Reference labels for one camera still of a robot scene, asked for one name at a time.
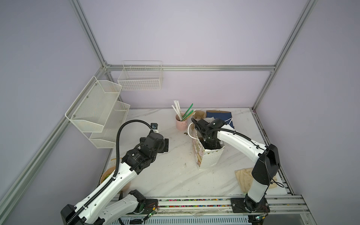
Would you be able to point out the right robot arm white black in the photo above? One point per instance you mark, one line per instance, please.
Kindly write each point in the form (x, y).
(266, 158)

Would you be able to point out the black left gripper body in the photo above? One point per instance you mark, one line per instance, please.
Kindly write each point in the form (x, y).
(161, 150)

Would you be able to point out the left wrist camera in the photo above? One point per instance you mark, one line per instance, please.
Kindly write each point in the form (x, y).
(154, 128)

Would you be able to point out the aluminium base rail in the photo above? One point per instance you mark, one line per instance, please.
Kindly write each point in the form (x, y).
(288, 210)

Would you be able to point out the white wrapped straw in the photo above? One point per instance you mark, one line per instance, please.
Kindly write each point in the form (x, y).
(177, 109)

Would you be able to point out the green wrapped straw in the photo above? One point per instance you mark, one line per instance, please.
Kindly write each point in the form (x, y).
(186, 113)

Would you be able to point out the pink metal straw bucket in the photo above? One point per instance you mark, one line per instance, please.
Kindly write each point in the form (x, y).
(181, 125)

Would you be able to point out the white wire basket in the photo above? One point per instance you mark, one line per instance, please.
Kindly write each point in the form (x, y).
(141, 75)

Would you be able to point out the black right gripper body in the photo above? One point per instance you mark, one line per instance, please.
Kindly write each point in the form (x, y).
(209, 144)

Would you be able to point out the stacked brown pulp cup carriers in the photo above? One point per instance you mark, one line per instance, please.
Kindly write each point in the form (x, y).
(198, 115)

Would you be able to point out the beige cloth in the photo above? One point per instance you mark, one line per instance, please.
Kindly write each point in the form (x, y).
(245, 179)

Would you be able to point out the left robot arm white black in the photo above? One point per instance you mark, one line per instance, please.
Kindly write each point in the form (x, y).
(95, 209)

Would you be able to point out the white mesh two-tier shelf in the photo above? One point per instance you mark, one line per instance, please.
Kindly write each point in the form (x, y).
(98, 112)

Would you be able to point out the cardboard box of blue napkins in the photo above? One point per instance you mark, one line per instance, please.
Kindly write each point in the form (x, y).
(225, 116)

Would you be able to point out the cartoon animal paper gift bag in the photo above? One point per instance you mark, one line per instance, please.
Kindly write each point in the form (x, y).
(204, 158)

